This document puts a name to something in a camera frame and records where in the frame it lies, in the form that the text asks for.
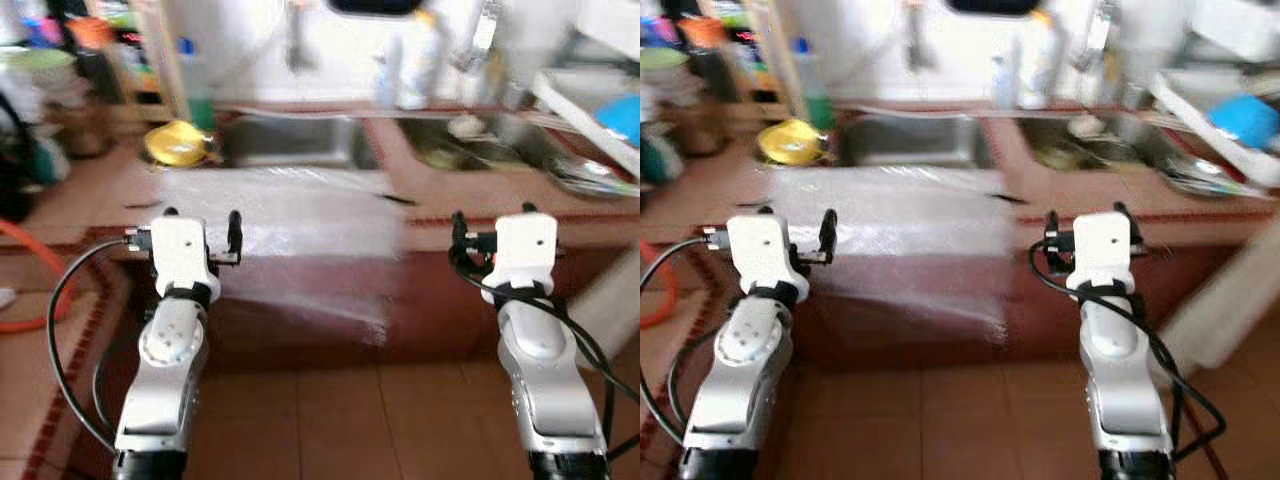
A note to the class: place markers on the clear bubble wrap sheet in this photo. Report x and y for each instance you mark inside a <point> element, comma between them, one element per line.
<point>900,230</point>
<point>300,230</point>

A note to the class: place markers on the steel sink basin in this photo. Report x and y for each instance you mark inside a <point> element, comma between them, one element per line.
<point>1100,150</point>
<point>915,145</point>
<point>500,150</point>
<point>300,145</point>

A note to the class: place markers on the green liquid bottle blue cap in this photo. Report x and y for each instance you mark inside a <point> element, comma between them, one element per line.
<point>812,95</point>
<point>200,100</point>

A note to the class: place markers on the steel dish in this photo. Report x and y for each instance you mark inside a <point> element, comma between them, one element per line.
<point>590,178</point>
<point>1205,178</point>

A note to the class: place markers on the small white bottle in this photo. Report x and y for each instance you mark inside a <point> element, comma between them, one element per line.
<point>388,80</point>
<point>1004,85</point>

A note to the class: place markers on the white dish rack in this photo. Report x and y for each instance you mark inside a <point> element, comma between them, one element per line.
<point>1190,122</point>
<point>580,118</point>

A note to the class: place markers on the clear container brown contents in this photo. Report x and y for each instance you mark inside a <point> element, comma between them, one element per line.
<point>695,125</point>
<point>80,130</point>

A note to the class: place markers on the white detergent bottle orange cap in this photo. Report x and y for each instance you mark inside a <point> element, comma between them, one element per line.
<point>425,70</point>
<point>1040,70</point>

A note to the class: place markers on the beige water ionizer appliance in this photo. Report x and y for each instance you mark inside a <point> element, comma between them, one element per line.
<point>160,60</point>
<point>775,60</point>

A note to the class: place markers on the white mug teal print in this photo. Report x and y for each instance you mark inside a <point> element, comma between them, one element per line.
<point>660,160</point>
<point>48,160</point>

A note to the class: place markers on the blue plastic bowl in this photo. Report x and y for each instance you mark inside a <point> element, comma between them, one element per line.
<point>1245,120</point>
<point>622,118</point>

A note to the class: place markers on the chrome sink faucet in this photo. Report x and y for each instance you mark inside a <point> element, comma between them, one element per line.
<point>483,35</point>
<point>1100,30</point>

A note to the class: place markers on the clear jar orange lid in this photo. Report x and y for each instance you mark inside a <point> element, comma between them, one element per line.
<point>90,32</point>
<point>705,30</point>

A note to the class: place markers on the green patterned bowl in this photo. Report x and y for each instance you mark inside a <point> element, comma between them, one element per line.
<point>35,62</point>
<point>660,58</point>

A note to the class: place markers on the black hanging pan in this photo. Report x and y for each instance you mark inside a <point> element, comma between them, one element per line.
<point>995,5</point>
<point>375,6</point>

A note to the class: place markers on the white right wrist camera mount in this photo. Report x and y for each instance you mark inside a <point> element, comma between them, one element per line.
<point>525,245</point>
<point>1100,245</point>

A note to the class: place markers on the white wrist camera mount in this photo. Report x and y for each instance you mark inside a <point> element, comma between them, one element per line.
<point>758,250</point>
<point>1100,245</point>
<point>183,250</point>
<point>525,245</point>

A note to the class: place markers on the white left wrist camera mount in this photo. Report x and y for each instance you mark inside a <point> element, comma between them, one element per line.
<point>758,250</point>
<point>183,250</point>

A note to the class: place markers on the metal wall tap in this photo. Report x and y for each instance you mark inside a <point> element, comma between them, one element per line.
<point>915,45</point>
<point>297,45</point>

